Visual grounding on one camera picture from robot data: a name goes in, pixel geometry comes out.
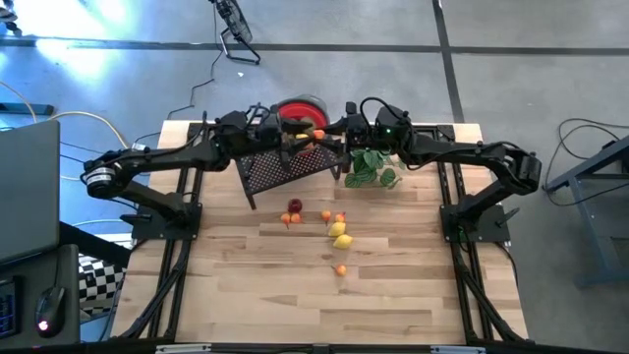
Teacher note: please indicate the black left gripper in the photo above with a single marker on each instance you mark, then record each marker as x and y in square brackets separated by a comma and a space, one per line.
[250, 135]

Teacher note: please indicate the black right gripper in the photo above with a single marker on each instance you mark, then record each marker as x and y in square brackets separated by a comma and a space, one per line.
[383, 133]

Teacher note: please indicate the yellow lemon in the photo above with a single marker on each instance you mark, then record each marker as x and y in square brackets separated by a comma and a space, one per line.
[342, 242]
[337, 229]
[302, 136]

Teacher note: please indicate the red collapsible bowl grey rim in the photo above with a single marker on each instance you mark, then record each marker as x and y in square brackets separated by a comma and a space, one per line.
[304, 110]

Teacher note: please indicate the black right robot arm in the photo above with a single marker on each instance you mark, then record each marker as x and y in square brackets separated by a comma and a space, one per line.
[467, 152]

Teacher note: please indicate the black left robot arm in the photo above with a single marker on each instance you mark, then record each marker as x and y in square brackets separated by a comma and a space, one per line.
[162, 155]

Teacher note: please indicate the black perforated metal stand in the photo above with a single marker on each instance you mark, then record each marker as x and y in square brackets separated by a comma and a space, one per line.
[275, 172]

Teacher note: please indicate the artificial green leafy plant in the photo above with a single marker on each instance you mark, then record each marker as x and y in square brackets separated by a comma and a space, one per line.
[368, 164]

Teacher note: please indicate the dark red apple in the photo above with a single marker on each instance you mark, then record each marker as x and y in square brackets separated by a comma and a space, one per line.
[295, 205]

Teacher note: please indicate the small orange pear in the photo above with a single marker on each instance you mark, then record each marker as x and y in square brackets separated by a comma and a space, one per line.
[326, 215]
[286, 218]

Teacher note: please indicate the black floor fan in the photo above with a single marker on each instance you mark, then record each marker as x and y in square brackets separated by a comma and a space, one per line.
[236, 22]

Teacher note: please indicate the small orange front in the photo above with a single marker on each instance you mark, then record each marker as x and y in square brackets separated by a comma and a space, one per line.
[340, 270]

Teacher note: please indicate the grey power adapter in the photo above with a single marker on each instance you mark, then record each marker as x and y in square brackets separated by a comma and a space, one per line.
[139, 146]

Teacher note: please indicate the black white checkerboard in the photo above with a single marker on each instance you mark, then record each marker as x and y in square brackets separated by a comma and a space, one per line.
[98, 285]

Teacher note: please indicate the black operator desk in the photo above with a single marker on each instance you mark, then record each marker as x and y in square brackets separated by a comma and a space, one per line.
[69, 265]

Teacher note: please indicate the grey laptop lid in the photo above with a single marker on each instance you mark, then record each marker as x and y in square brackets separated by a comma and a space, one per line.
[29, 196]

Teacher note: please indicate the black computer mouse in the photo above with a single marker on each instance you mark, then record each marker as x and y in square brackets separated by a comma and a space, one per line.
[49, 310]

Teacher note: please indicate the black chair base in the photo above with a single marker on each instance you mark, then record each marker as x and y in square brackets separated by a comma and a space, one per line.
[6, 17]

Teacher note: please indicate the black keyboard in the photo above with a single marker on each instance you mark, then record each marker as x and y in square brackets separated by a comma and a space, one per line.
[7, 310]

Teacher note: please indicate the black aluminium table frame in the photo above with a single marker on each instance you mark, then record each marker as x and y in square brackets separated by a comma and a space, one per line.
[442, 187]

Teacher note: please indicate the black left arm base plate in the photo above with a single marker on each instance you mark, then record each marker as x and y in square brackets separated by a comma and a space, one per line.
[147, 232]

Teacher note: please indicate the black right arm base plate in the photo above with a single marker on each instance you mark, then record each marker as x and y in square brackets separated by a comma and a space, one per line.
[491, 230]

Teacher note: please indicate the silver aluminium bracket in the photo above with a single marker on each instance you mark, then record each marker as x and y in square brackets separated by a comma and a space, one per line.
[182, 349]
[457, 350]

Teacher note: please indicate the grey metal table frame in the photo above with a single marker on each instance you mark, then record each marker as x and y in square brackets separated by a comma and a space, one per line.
[589, 236]

